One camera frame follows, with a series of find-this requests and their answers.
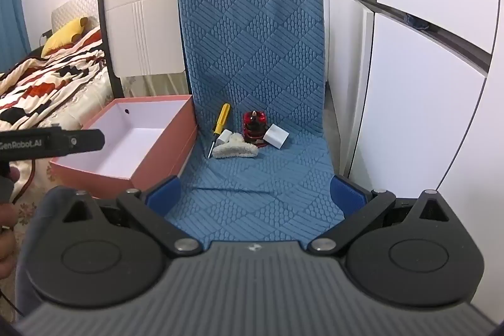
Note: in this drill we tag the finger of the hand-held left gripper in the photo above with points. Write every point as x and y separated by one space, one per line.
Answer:
84 141

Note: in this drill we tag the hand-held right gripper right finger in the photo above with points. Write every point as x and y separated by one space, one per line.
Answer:
348 198

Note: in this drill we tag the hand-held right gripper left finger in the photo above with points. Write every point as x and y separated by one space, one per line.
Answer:
163 196

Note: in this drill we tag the pink cardboard box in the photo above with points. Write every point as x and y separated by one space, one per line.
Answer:
165 159

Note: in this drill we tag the white fluffy hair clip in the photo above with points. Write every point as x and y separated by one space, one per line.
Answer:
236 151

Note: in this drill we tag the white charger adapter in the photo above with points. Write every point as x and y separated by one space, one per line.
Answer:
275 137

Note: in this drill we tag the red and black toy figure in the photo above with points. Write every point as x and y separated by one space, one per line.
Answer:
254 123

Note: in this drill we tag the person's left hand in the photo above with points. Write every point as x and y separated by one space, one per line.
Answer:
7 241

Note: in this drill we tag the red and white printed blanket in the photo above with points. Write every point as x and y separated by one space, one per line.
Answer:
39 84

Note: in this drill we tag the small white charger plug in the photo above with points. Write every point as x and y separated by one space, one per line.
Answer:
224 136

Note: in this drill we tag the yellow plush pillow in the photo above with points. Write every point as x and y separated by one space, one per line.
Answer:
63 37

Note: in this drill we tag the white padded headboard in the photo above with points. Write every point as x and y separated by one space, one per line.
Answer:
67 11

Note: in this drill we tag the white wardrobe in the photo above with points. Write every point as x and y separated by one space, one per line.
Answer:
413 84

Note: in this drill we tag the blue curtain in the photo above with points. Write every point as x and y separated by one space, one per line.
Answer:
12 5

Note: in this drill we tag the blue textured chair cover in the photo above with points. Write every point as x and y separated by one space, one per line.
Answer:
256 44

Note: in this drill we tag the black metal frame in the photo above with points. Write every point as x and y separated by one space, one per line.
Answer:
107 56

